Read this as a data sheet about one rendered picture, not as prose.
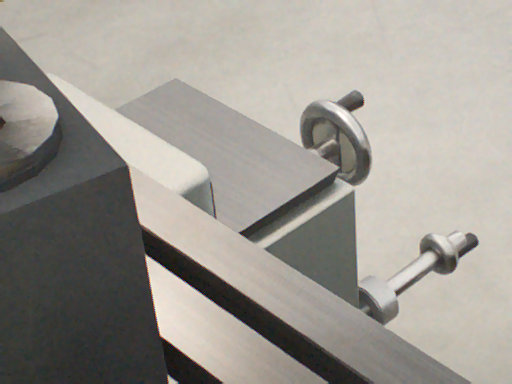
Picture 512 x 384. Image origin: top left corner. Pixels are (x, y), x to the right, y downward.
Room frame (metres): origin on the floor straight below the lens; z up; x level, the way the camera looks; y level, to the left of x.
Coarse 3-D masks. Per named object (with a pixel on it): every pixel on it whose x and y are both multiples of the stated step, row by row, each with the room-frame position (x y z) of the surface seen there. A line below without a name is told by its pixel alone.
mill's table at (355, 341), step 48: (144, 192) 0.70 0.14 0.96; (144, 240) 0.66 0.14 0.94; (192, 240) 0.64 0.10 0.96; (240, 240) 0.63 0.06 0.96; (192, 288) 0.58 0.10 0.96; (240, 288) 0.58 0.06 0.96; (288, 288) 0.58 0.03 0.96; (192, 336) 0.54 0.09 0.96; (240, 336) 0.54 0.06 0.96; (288, 336) 0.54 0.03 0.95; (336, 336) 0.53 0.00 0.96; (384, 336) 0.53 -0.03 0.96
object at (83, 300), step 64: (0, 64) 0.57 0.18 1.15; (0, 128) 0.51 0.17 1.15; (64, 128) 0.50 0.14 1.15; (0, 192) 0.45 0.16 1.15; (64, 192) 0.45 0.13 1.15; (128, 192) 0.47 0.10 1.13; (0, 256) 0.43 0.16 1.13; (64, 256) 0.45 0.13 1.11; (128, 256) 0.47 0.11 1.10; (0, 320) 0.43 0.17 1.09; (64, 320) 0.44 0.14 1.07; (128, 320) 0.46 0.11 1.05
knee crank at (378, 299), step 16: (432, 240) 1.09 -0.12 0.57; (448, 240) 1.09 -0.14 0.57; (464, 240) 1.11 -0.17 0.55; (432, 256) 1.08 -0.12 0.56; (448, 256) 1.07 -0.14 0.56; (400, 272) 1.05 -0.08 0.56; (416, 272) 1.05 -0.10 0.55; (448, 272) 1.07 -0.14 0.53; (368, 288) 1.01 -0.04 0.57; (384, 288) 1.01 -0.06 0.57; (400, 288) 1.03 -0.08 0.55; (368, 304) 1.00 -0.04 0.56; (384, 304) 0.99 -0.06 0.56; (384, 320) 0.98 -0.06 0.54
